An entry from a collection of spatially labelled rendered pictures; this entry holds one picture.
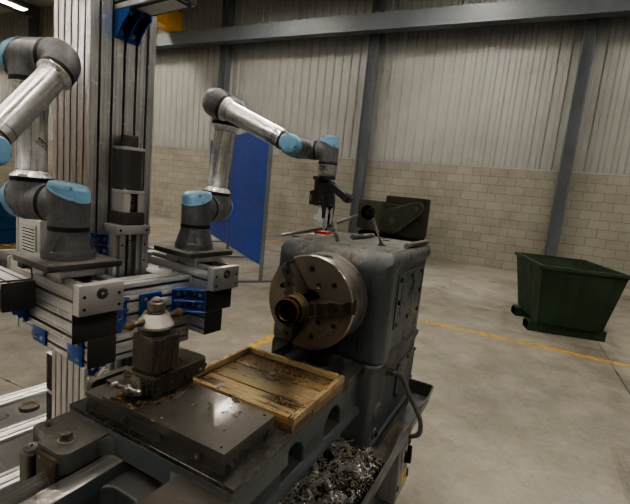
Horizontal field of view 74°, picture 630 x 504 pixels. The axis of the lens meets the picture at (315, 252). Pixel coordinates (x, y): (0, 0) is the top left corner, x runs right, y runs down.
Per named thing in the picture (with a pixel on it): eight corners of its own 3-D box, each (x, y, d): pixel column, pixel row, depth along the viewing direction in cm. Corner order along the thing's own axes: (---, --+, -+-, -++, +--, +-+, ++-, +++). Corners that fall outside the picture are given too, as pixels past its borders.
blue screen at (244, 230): (188, 240, 975) (193, 137, 941) (222, 241, 1011) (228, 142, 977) (234, 282, 611) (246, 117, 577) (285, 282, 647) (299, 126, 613)
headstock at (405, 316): (331, 305, 217) (339, 230, 211) (422, 326, 195) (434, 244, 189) (265, 334, 165) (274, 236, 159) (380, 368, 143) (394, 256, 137)
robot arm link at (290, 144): (196, 76, 158) (303, 133, 147) (212, 84, 168) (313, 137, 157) (185, 105, 161) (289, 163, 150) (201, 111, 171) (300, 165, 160)
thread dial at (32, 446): (37, 480, 87) (37, 436, 86) (47, 487, 86) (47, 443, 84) (17, 490, 84) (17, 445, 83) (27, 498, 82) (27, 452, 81)
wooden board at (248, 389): (247, 356, 142) (248, 345, 141) (343, 388, 126) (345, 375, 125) (181, 389, 116) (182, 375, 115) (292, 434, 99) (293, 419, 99)
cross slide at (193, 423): (136, 376, 108) (136, 360, 107) (274, 435, 88) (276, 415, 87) (72, 402, 93) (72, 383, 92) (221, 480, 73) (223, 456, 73)
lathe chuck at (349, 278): (274, 321, 154) (294, 240, 147) (349, 357, 141) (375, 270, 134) (259, 327, 146) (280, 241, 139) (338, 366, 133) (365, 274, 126)
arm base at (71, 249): (30, 254, 129) (30, 222, 127) (80, 251, 141) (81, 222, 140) (54, 263, 121) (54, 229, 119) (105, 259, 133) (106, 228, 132)
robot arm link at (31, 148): (35, 223, 125) (36, 29, 117) (-5, 218, 128) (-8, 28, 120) (67, 221, 136) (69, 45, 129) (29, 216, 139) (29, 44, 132)
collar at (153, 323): (157, 317, 96) (157, 304, 96) (182, 325, 92) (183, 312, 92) (127, 325, 89) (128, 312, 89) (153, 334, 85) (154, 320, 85)
